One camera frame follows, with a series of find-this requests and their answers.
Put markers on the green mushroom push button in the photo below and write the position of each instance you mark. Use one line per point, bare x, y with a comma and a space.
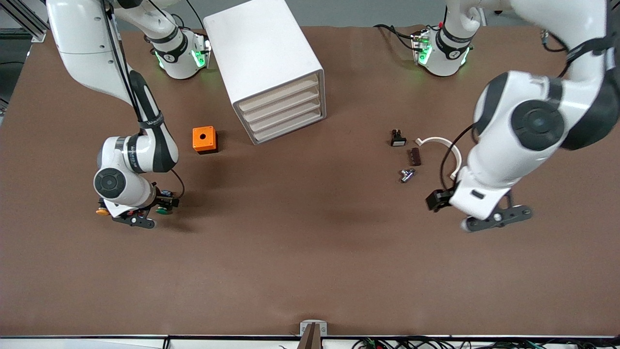
163, 210

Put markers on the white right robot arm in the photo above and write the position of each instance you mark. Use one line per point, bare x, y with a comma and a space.
87, 43

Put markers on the orange push-button enclosure box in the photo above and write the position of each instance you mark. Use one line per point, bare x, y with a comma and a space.
209, 140

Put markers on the brown terminal block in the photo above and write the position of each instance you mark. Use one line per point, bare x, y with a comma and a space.
414, 157

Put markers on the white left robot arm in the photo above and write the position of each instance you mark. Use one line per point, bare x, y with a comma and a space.
503, 145

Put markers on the white curved plastic bracket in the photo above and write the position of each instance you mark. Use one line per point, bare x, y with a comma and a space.
431, 140

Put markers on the white drawer cabinet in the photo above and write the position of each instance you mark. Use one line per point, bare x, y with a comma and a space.
256, 48

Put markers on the yellow mushroom push button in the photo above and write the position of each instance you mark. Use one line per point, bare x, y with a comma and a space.
102, 212

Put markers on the small silver purple connector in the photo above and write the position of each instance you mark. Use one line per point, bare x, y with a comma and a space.
406, 176

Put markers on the grey metal camera mount bracket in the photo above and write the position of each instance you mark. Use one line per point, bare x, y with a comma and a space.
313, 332

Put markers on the black switch with white face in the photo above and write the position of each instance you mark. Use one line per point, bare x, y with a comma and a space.
398, 141

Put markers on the white table edge rail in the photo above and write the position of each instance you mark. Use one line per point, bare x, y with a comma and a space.
97, 342

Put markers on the aluminium frame profile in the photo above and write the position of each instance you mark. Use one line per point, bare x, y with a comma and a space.
29, 24

